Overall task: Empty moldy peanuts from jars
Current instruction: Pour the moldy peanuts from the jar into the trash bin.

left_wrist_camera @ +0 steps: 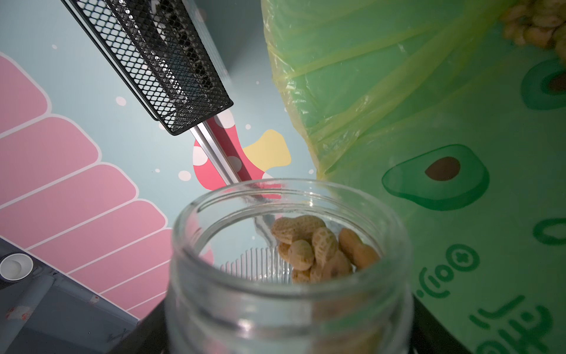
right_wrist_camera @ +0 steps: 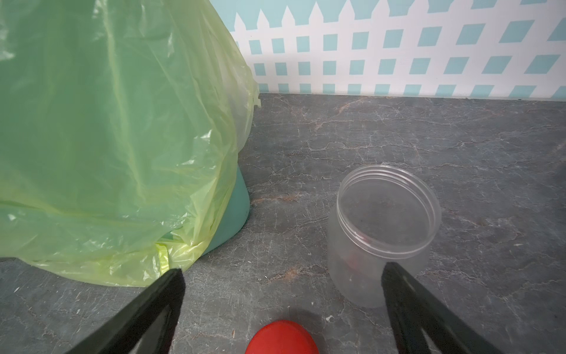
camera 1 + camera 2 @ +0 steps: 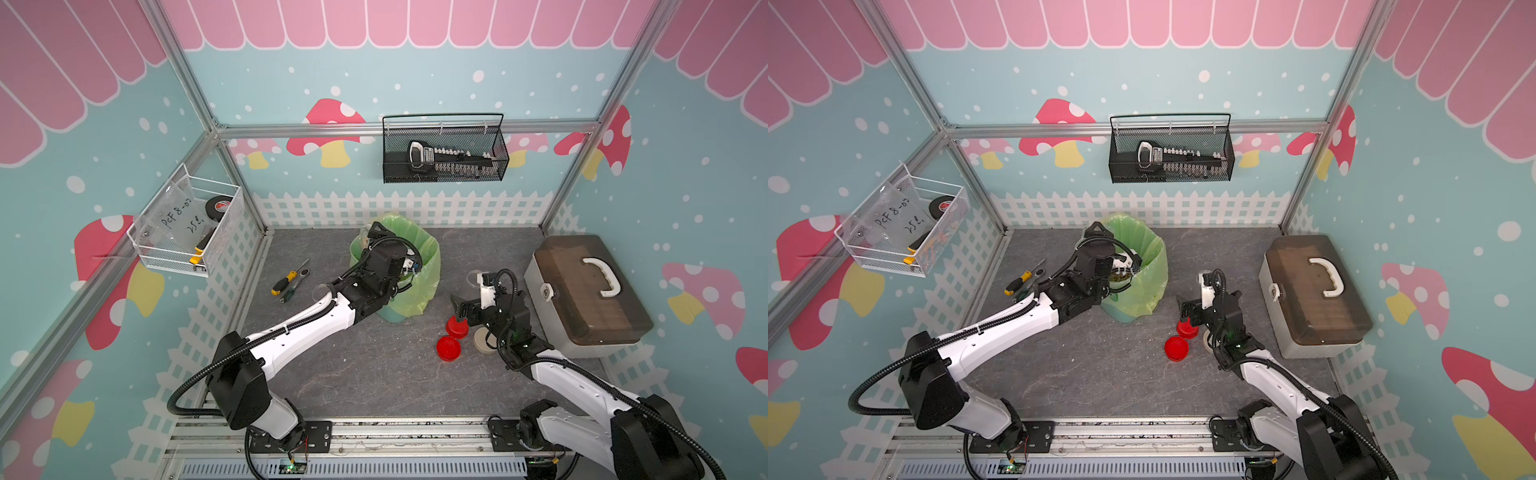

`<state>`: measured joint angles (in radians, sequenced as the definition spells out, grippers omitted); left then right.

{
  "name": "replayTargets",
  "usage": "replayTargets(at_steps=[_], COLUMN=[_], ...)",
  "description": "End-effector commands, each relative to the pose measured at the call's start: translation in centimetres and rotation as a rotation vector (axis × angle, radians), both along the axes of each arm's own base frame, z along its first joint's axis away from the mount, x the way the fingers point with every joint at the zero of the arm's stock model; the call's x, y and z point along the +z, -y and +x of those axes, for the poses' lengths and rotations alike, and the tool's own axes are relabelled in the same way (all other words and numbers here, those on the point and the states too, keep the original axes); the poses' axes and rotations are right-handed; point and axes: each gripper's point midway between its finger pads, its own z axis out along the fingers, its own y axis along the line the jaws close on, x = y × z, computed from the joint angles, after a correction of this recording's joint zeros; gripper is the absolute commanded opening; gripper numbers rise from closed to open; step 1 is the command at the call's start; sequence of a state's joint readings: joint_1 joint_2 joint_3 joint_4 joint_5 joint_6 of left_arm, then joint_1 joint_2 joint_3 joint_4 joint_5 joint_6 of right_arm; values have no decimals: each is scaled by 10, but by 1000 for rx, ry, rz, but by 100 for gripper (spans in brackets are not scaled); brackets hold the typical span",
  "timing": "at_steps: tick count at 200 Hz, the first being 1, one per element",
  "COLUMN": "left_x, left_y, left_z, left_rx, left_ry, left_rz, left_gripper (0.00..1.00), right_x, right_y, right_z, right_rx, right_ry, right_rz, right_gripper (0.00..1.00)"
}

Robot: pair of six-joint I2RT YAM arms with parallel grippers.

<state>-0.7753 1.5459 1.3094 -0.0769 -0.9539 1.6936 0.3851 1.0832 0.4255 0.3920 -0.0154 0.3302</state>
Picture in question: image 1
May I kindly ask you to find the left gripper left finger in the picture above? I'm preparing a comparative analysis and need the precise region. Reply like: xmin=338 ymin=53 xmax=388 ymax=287
xmin=108 ymin=300 xmax=170 ymax=354

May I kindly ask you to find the beige lid jar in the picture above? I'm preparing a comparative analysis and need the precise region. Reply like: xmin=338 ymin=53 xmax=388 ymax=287
xmin=164 ymin=179 xmax=414 ymax=353

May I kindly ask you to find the green bag trash bin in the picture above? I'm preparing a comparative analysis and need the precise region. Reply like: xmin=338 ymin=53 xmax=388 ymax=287
xmin=261 ymin=1 xmax=565 ymax=353

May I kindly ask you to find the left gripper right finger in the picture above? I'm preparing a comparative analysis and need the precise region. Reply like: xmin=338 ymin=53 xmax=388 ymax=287
xmin=411 ymin=295 xmax=471 ymax=354

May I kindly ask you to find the black mesh wall basket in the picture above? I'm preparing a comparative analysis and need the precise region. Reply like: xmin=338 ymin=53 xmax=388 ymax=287
xmin=63 ymin=1 xmax=234 ymax=136

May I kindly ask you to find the peanut pile in bin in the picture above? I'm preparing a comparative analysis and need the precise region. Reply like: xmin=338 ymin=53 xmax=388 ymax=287
xmin=499 ymin=0 xmax=565 ymax=66

